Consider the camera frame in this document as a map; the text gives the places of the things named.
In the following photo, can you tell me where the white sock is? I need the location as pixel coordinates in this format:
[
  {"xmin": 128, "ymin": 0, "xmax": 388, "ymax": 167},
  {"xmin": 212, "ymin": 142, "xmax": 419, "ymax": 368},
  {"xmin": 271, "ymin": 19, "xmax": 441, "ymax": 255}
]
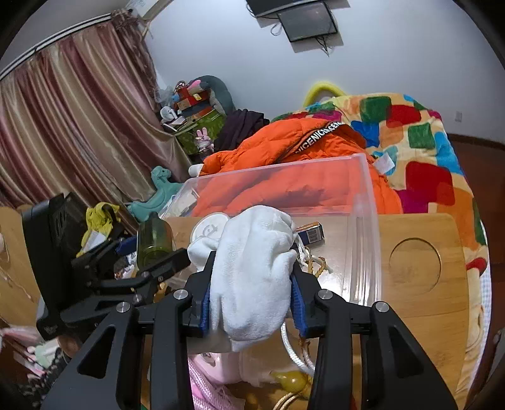
[{"xmin": 187, "ymin": 205, "xmax": 296, "ymax": 353}]

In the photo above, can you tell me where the pink round ball case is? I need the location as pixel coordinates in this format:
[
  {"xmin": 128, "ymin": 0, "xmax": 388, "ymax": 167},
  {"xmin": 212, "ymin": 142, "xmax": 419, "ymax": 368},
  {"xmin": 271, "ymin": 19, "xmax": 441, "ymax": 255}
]
[{"xmin": 215, "ymin": 351, "xmax": 277, "ymax": 387}]

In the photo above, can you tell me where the amber plastic bulb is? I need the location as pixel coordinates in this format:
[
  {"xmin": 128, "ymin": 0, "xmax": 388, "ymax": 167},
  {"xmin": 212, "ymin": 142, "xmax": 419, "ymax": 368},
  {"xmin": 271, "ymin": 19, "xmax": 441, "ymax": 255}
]
[{"xmin": 272, "ymin": 371, "xmax": 312, "ymax": 395}]

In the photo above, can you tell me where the clear plastic storage box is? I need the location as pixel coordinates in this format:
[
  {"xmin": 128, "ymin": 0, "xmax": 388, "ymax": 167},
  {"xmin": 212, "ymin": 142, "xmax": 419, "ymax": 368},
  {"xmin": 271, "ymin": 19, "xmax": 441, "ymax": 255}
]
[{"xmin": 160, "ymin": 154, "xmax": 381, "ymax": 316}]

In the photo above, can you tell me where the orange puffer jacket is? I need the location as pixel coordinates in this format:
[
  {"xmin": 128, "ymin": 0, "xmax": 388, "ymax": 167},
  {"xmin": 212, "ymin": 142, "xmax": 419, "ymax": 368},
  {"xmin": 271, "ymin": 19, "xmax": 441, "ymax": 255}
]
[{"xmin": 199, "ymin": 118, "xmax": 403, "ymax": 215}]

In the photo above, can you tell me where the stack of colourful boxes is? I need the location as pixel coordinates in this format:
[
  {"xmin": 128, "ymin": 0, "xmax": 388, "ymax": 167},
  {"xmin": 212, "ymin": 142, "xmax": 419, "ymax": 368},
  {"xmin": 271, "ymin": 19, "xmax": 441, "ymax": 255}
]
[{"xmin": 174, "ymin": 81, "xmax": 214, "ymax": 115}]

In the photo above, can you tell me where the black wall monitor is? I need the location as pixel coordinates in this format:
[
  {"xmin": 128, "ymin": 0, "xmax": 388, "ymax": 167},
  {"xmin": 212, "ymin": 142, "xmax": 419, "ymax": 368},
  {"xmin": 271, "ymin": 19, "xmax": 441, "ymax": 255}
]
[{"xmin": 276, "ymin": 2, "xmax": 339, "ymax": 42}]

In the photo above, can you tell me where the colourful patchwork blanket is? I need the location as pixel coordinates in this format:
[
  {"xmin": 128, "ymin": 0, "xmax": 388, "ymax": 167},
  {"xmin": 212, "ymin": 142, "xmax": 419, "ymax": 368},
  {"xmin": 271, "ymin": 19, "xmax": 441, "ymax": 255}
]
[{"xmin": 272, "ymin": 92, "xmax": 492, "ymax": 379}]

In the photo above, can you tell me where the yellow fuzzy hoop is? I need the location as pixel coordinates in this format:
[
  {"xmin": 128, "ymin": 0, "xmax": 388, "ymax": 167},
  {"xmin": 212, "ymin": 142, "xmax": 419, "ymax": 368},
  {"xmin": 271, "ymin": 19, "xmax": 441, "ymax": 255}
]
[{"xmin": 306, "ymin": 81, "xmax": 348, "ymax": 107}]

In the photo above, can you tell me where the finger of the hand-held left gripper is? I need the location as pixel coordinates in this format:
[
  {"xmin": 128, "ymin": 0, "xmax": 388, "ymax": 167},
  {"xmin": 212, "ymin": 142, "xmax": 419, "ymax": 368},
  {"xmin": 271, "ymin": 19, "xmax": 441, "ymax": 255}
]
[
  {"xmin": 73, "ymin": 236, "xmax": 139, "ymax": 284},
  {"xmin": 92, "ymin": 248, "xmax": 194, "ymax": 306}
]

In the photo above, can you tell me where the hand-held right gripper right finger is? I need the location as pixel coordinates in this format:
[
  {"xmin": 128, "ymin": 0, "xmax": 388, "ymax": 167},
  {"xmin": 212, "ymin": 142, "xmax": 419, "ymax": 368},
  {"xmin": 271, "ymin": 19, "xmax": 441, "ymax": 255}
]
[{"xmin": 290, "ymin": 260, "xmax": 460, "ymax": 410}]

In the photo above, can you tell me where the teal dinosaur plush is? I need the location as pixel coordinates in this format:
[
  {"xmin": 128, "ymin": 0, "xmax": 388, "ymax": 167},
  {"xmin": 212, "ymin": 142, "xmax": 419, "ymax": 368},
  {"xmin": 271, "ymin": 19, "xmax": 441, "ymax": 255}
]
[{"xmin": 126, "ymin": 166, "xmax": 186, "ymax": 223}]

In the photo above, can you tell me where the dark purple clothing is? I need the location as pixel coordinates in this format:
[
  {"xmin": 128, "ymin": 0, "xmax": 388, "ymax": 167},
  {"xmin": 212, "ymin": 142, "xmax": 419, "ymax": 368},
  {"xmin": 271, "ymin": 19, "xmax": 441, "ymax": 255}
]
[{"xmin": 213, "ymin": 109, "xmax": 271, "ymax": 152}]

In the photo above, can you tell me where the wooden desk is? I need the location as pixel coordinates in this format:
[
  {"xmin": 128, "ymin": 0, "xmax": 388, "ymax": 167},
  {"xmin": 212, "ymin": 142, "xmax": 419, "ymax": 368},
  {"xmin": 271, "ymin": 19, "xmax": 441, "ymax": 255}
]
[{"xmin": 146, "ymin": 213, "xmax": 468, "ymax": 410}]

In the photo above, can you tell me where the pink rope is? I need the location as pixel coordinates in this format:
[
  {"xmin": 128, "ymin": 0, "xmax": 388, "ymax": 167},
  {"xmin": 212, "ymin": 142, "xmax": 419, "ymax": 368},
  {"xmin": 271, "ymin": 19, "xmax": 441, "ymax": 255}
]
[{"xmin": 187, "ymin": 353, "xmax": 245, "ymax": 410}]

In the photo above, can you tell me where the small blue orange box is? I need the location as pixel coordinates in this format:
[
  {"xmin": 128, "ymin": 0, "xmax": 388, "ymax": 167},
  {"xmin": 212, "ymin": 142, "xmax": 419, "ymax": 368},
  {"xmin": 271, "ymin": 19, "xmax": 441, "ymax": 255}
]
[{"xmin": 295, "ymin": 222, "xmax": 326, "ymax": 246}]

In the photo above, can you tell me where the black wall device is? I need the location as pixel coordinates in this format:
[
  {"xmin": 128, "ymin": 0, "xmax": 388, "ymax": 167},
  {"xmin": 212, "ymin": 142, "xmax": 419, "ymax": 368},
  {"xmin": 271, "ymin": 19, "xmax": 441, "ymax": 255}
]
[{"xmin": 247, "ymin": 0, "xmax": 324, "ymax": 18}]

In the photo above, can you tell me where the yellow cloth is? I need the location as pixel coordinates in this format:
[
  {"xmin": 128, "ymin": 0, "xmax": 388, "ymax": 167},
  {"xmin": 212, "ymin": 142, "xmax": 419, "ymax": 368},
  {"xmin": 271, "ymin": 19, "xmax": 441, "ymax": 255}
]
[{"xmin": 77, "ymin": 202, "xmax": 121, "ymax": 257}]

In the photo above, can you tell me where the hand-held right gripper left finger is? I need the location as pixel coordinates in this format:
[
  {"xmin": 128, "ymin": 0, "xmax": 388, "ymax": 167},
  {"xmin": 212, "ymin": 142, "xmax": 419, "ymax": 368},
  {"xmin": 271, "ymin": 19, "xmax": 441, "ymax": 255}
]
[{"xmin": 39, "ymin": 250, "xmax": 217, "ymax": 410}]

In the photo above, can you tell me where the white round lid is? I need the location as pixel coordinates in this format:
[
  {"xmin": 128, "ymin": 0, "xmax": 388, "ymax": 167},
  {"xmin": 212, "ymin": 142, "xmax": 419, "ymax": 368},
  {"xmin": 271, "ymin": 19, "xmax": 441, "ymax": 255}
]
[{"xmin": 190, "ymin": 212, "xmax": 231, "ymax": 249}]

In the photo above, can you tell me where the pink striped curtain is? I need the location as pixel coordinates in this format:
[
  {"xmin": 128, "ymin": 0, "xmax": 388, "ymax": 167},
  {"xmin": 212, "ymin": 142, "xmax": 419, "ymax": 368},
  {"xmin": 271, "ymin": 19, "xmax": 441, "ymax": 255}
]
[{"xmin": 0, "ymin": 12, "xmax": 194, "ymax": 209}]

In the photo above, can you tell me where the tan twine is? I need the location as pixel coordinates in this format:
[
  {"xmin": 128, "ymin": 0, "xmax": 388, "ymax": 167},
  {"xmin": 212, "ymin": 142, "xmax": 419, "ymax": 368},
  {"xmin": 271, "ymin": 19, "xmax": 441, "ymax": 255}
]
[{"xmin": 304, "ymin": 256, "xmax": 334, "ymax": 277}]

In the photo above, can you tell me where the grey plush toy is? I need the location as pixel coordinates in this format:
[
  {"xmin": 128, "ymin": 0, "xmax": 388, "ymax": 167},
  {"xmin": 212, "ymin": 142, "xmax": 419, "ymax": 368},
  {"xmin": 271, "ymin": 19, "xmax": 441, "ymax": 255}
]
[{"xmin": 193, "ymin": 75, "xmax": 237, "ymax": 115}]

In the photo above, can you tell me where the green transparent bottle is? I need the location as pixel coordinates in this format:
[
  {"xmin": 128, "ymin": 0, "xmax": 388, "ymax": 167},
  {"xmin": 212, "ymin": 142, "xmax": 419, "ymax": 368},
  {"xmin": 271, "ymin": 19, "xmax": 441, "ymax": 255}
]
[{"xmin": 137, "ymin": 217, "xmax": 174, "ymax": 272}]

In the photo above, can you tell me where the wooden board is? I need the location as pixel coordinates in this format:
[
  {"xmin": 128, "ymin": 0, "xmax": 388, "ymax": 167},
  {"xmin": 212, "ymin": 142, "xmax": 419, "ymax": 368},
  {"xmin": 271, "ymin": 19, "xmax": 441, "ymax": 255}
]
[{"xmin": 0, "ymin": 205, "xmax": 40, "ymax": 328}]

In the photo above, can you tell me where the white rope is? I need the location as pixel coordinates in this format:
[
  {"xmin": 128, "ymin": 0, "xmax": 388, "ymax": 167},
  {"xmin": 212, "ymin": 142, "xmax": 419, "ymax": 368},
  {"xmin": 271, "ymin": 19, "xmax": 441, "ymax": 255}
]
[{"xmin": 280, "ymin": 232, "xmax": 316, "ymax": 375}]

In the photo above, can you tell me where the pink bunny toy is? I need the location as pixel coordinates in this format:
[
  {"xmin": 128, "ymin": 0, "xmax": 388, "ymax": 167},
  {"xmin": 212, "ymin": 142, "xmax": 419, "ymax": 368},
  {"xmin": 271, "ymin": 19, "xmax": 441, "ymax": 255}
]
[{"xmin": 195, "ymin": 128, "xmax": 214, "ymax": 152}]

